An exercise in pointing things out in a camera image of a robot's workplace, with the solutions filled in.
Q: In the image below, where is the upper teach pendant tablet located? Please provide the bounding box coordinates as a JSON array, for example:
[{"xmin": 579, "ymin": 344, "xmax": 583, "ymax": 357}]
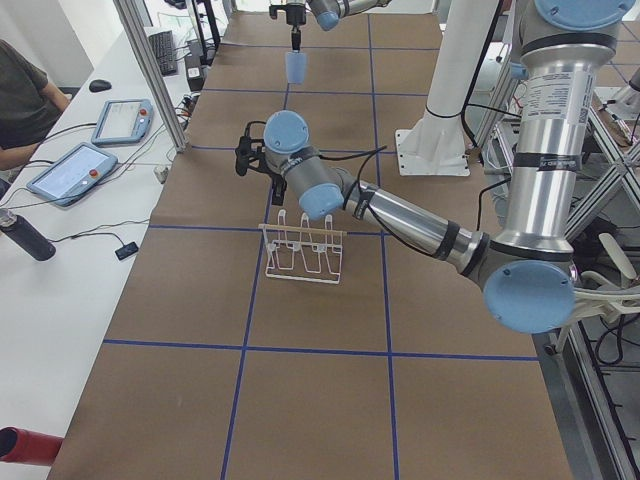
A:
[{"xmin": 91, "ymin": 99, "xmax": 154, "ymax": 147}]

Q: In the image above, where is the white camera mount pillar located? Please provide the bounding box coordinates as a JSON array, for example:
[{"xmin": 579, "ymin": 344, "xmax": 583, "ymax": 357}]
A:
[{"xmin": 395, "ymin": 0, "xmax": 501, "ymax": 177}]

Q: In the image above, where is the black water bottle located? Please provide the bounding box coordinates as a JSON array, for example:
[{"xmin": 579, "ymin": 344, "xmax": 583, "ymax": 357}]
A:
[{"xmin": 1, "ymin": 208, "xmax": 56, "ymax": 261}]

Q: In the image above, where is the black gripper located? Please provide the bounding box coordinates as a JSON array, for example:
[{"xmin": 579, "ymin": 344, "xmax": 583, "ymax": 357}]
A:
[
  {"xmin": 258, "ymin": 147, "xmax": 287, "ymax": 206},
  {"xmin": 284, "ymin": 0, "xmax": 307, "ymax": 52}
]

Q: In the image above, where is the aluminium frame post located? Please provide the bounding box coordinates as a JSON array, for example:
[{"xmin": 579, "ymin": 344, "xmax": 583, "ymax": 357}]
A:
[{"xmin": 113, "ymin": 0, "xmax": 187, "ymax": 153}]

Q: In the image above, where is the teach pendant tablet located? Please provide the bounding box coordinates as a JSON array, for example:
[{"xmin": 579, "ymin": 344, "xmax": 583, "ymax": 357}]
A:
[
  {"xmin": 27, "ymin": 142, "xmax": 117, "ymax": 207},
  {"xmin": 91, "ymin": 99, "xmax": 154, "ymax": 147}
]

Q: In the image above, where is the red cylinder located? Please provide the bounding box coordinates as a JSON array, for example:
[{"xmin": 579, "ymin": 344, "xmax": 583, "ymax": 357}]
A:
[{"xmin": 1, "ymin": 427, "xmax": 63, "ymax": 466}]

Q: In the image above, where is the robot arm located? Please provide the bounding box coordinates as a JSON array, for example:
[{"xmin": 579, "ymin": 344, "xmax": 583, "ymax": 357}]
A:
[
  {"xmin": 264, "ymin": 1, "xmax": 639, "ymax": 333},
  {"xmin": 269, "ymin": 0, "xmax": 390, "ymax": 52}
]

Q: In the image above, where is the lower teach pendant tablet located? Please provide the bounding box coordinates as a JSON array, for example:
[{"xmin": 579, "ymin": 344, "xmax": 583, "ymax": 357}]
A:
[{"xmin": 27, "ymin": 142, "xmax": 117, "ymax": 207}]

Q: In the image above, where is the light blue cup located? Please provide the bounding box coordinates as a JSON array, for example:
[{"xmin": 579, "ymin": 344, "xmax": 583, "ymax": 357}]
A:
[{"xmin": 285, "ymin": 50, "xmax": 308, "ymax": 85}]

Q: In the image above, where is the white wire cup holder rack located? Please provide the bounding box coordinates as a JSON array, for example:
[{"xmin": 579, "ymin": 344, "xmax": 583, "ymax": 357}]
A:
[{"xmin": 258, "ymin": 209, "xmax": 347, "ymax": 285}]

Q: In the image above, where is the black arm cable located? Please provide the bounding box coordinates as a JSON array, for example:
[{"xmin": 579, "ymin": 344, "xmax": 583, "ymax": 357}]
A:
[{"xmin": 309, "ymin": 144, "xmax": 389, "ymax": 221}]

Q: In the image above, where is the seated person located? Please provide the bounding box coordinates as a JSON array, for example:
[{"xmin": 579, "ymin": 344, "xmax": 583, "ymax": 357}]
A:
[{"xmin": 1, "ymin": 40, "xmax": 70, "ymax": 171}]

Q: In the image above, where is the black computer mouse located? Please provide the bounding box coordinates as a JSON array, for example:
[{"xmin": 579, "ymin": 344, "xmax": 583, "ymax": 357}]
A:
[{"xmin": 89, "ymin": 79, "xmax": 112, "ymax": 93}]

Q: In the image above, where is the small black device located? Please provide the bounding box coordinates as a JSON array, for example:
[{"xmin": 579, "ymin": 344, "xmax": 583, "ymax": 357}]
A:
[{"xmin": 115, "ymin": 242, "xmax": 139, "ymax": 261}]

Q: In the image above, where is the black keyboard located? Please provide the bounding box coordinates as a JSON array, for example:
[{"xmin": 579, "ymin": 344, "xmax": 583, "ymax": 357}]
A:
[{"xmin": 147, "ymin": 31, "xmax": 178, "ymax": 76}]

